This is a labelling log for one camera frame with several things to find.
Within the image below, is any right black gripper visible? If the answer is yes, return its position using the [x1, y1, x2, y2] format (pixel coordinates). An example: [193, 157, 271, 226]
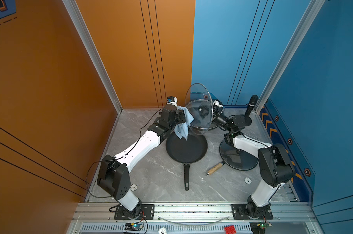
[200, 105, 234, 134]

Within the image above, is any light blue microfibre cloth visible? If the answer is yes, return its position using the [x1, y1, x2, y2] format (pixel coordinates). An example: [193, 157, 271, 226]
[174, 106, 195, 140]

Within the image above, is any glass lid of pan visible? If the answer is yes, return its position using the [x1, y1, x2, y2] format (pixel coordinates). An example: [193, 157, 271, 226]
[219, 138, 259, 171]

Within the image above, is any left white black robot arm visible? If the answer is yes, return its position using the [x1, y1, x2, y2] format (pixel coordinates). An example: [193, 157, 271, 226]
[90, 102, 187, 218]

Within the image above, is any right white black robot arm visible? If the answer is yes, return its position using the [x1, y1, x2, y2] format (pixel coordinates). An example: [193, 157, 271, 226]
[213, 101, 295, 219]

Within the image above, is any black microphone on stand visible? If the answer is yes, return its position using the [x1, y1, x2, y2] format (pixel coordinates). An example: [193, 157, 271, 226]
[240, 95, 258, 126]

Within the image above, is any right white round marker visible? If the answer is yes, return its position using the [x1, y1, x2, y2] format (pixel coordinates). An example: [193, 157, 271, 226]
[244, 177, 252, 185]

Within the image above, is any white round marker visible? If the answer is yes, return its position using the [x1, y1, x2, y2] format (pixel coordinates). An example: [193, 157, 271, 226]
[130, 184, 138, 192]
[244, 177, 252, 185]

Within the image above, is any left white round marker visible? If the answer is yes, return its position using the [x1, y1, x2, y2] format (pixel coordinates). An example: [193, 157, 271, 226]
[130, 184, 138, 192]

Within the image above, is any small green circuit board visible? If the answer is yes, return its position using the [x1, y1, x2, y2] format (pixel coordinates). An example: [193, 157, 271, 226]
[124, 222, 145, 234]

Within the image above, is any red perforated block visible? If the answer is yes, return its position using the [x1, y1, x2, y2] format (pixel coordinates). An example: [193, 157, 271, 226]
[224, 225, 237, 234]

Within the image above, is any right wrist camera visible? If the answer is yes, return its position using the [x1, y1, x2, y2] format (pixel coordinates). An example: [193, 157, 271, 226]
[213, 100, 224, 108]

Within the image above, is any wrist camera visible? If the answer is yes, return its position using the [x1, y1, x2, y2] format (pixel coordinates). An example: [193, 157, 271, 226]
[213, 100, 224, 108]
[167, 96, 177, 106]

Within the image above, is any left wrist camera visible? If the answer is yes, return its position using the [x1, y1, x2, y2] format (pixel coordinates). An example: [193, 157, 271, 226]
[167, 96, 177, 106]

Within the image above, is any black frying pan long handle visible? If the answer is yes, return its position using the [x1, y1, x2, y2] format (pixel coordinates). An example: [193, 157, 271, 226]
[166, 132, 208, 191]

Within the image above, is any flat black pan wooden handle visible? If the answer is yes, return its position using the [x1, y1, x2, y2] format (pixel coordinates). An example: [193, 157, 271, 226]
[204, 137, 259, 177]

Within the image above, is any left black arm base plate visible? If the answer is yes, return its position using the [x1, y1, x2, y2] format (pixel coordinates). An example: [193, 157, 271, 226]
[114, 204, 155, 220]

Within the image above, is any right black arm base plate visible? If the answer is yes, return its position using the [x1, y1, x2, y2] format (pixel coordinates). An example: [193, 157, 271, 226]
[231, 203, 274, 220]

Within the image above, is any right circuit board with wires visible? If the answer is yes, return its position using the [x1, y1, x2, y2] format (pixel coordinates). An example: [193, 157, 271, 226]
[257, 220, 272, 229]

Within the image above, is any aluminium front rail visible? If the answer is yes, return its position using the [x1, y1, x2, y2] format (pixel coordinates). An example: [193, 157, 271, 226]
[72, 202, 317, 223]

